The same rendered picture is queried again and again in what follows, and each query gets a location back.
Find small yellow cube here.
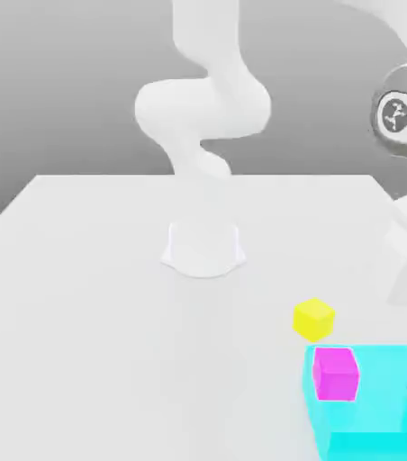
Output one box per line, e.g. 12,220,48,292
292,297,337,344

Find small magenta cube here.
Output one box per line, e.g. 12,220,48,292
312,346,360,402

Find large cyan box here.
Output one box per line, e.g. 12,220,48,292
302,343,407,461

